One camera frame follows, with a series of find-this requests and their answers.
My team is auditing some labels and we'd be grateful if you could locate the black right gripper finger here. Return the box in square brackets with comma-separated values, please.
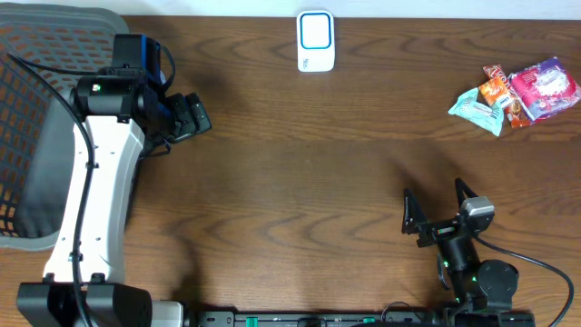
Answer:
[401, 189, 428, 234]
[455, 177, 478, 207]

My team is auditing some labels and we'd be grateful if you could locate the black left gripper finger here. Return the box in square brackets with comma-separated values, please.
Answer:
[171, 124, 212, 142]
[185, 93, 212, 132]

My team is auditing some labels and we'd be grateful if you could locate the teal snack packet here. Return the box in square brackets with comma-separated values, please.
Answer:
[448, 88, 504, 136]

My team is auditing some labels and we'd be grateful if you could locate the small orange snack packet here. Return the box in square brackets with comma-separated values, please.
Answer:
[478, 75, 514, 109]

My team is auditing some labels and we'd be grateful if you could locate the red orange candy bar wrapper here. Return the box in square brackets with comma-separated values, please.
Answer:
[483, 64, 532, 129]

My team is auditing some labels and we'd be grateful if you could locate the purple red snack bag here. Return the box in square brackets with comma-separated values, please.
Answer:
[508, 56, 580, 124]

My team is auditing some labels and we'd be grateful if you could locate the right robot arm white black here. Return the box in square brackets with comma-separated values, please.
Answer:
[402, 178, 518, 326]

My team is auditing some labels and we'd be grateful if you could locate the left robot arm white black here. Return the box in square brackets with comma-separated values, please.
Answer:
[16, 34, 212, 327]

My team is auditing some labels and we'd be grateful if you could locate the dark grey plastic basket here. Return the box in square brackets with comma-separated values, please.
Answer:
[1, 2, 129, 252]

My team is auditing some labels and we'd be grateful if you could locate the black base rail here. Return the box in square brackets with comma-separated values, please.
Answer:
[183, 310, 536, 327]

